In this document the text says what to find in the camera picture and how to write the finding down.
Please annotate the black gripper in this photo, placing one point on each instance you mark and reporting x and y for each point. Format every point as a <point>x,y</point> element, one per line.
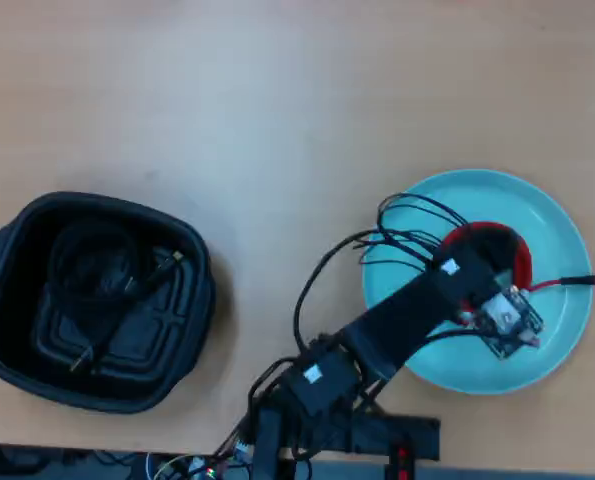
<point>469,277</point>

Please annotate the black plastic bowl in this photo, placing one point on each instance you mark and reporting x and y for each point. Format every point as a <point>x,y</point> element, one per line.
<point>12,320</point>

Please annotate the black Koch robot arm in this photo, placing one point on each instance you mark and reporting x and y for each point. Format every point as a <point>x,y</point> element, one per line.
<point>402,320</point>

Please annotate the black clamp with red light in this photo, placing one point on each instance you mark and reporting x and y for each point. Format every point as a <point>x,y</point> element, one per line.
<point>402,457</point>

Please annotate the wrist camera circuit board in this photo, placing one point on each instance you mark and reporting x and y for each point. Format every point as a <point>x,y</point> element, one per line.
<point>509,320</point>

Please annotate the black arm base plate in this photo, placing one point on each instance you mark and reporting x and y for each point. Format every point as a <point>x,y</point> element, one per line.
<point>417,435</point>

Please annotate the light blue round plate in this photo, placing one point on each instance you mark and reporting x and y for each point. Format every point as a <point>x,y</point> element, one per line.
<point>552,225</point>

